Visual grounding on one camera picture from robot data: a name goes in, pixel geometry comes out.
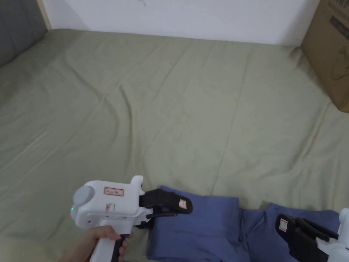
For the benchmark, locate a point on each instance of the blue garment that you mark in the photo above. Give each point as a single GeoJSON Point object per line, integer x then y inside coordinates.
{"type": "Point", "coordinates": [207, 232]}

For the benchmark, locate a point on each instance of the person's left hand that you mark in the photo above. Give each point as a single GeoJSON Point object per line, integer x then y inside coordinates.
{"type": "Point", "coordinates": [84, 243]}

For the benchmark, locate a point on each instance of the grey padded headboard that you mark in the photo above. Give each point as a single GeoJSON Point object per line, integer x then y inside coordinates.
{"type": "Point", "coordinates": [19, 27]}

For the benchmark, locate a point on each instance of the bed with pale green sheet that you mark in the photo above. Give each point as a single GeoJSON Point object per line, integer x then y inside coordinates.
{"type": "Point", "coordinates": [174, 109]}

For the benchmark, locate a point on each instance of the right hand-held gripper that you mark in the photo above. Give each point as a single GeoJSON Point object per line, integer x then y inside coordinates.
{"type": "Point", "coordinates": [340, 248]}

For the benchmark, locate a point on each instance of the brown cardboard carton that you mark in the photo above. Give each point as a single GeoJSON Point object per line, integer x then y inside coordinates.
{"type": "Point", "coordinates": [327, 54]}

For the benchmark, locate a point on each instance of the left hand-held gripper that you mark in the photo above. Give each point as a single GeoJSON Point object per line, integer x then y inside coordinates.
{"type": "Point", "coordinates": [103, 203]}

